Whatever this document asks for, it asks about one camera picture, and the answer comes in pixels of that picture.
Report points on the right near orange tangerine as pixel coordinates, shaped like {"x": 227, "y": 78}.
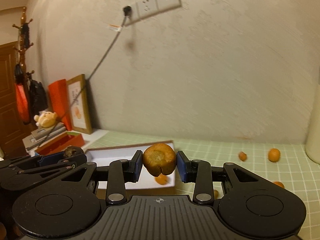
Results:
{"x": 216, "y": 194}

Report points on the peeled brown-orange fruit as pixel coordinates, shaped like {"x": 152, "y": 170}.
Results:
{"x": 159, "y": 159}

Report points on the red hanging bag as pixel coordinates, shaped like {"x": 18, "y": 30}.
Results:
{"x": 21, "y": 95}

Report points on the black hanging bag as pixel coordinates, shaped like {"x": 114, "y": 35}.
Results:
{"x": 38, "y": 98}

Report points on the wooden coat rack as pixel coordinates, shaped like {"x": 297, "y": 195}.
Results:
{"x": 22, "y": 45}

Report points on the brown wooden door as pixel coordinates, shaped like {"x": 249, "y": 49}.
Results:
{"x": 12, "y": 128}

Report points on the red book upright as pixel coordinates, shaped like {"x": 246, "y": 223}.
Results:
{"x": 59, "y": 100}

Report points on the brown cardboard box white inside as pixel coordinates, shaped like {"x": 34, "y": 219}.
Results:
{"x": 104, "y": 156}

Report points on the plush toy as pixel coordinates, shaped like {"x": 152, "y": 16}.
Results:
{"x": 46, "y": 120}

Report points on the large orange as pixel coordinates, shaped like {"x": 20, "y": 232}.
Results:
{"x": 280, "y": 184}

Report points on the red gift box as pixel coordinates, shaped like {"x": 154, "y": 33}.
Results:
{"x": 60, "y": 143}

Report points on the tiny orange kumquat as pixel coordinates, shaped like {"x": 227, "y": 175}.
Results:
{"x": 242, "y": 156}

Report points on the small orange tangerine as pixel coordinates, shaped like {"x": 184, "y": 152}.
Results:
{"x": 274, "y": 155}

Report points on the dark brown round fruit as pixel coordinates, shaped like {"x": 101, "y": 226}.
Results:
{"x": 71, "y": 151}

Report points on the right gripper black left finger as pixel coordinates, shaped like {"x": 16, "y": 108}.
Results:
{"x": 121, "y": 172}

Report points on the wooden picture frame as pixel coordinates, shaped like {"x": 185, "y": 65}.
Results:
{"x": 78, "y": 104}

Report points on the white wall socket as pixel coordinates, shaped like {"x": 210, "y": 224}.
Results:
{"x": 143, "y": 9}

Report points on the green checkered tablecloth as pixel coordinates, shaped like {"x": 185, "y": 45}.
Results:
{"x": 295, "y": 170}

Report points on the black power plug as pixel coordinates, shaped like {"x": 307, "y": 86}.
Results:
{"x": 127, "y": 10}

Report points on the cream thermos jug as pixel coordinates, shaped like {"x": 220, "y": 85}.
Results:
{"x": 312, "y": 146}

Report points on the stack of books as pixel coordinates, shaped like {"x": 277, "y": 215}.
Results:
{"x": 39, "y": 135}

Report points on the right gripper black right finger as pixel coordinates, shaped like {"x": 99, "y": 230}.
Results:
{"x": 198, "y": 172}

